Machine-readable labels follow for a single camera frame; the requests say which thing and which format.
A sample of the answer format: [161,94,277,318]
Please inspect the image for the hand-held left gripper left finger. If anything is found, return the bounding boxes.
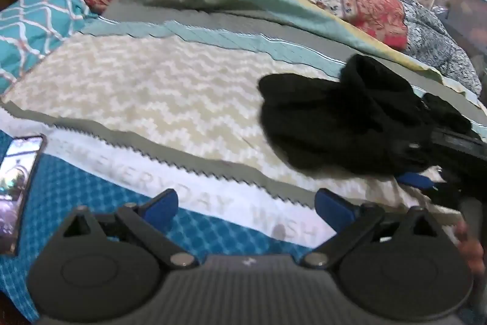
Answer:
[61,189,199,270]

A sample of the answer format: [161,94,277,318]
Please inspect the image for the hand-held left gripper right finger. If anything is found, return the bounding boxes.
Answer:
[302,189,438,269]

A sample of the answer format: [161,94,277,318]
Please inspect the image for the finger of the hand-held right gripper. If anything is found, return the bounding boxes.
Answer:
[394,140,434,168]
[395,173,439,193]

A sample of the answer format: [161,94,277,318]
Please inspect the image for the black pants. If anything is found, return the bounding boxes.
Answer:
[258,54,472,177]

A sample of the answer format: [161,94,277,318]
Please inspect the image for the person's right hand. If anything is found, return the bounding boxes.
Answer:
[454,221,487,274]

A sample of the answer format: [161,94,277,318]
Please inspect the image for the blue grey patterned cloth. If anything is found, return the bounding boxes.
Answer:
[380,0,483,97]

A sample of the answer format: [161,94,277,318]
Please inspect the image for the clear plastic storage box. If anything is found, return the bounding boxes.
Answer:
[449,0,487,57]

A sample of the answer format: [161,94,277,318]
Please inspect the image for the smartphone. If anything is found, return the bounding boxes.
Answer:
[0,135,47,256]

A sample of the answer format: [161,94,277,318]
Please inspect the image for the teal patterned pillow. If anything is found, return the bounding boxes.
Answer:
[0,0,92,93]

